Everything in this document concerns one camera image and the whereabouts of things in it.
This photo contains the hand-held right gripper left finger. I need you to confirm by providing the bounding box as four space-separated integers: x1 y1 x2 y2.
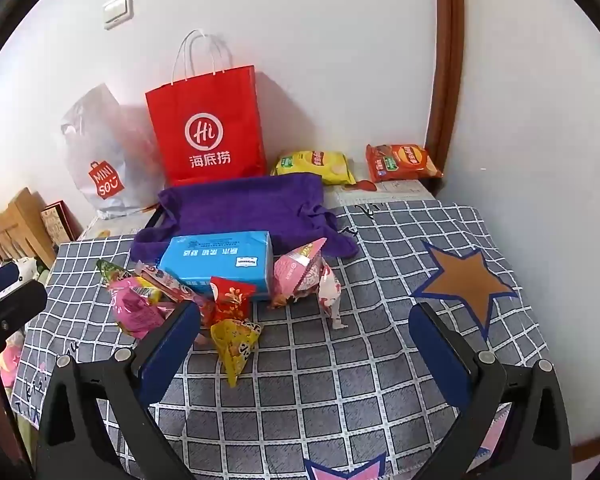
34 300 203 480

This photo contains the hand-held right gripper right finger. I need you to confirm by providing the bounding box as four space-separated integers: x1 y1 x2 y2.
407 301 573 480

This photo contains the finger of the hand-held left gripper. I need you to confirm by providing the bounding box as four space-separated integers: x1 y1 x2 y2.
0 262 21 301
0 280 48 333

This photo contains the magenta snack packet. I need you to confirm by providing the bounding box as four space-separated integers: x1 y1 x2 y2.
109 280 168 339

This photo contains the yellow snack packet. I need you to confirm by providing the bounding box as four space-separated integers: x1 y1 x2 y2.
210 319 263 388

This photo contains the long pink snack packet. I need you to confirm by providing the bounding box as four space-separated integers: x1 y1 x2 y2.
134 260 216 313

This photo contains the red snack packet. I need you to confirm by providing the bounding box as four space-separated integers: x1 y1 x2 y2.
207 276 257 330

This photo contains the green snack packet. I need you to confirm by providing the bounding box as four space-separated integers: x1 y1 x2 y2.
96 258 131 288

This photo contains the white pink patterned snack packet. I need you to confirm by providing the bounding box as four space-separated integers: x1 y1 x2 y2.
317 260 352 332

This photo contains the pink silver snack packet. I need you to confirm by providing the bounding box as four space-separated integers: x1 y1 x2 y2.
272 236 327 307

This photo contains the purple towel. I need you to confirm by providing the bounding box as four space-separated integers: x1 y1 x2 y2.
130 172 360 263

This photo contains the light wooden furniture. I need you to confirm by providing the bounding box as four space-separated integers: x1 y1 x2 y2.
0 187 56 271

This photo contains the blue tissue pack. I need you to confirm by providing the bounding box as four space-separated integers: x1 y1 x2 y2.
157 230 275 303

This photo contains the grey checkered blanket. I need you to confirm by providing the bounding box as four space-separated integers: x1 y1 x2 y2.
10 200 548 480

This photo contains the white plastic shopping bag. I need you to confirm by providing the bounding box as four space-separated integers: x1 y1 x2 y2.
60 82 168 221

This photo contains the orange chips bag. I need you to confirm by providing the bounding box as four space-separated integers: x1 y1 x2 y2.
365 142 443 184

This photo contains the yellow chips bag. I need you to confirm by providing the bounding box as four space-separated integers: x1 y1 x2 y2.
271 149 357 186

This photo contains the red paper bag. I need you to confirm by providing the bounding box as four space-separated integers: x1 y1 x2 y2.
145 30 268 188

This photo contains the white light switch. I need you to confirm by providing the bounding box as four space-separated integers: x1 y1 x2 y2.
102 0 135 31

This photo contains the brown wooden door frame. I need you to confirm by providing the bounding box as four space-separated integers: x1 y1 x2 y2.
425 0 466 181

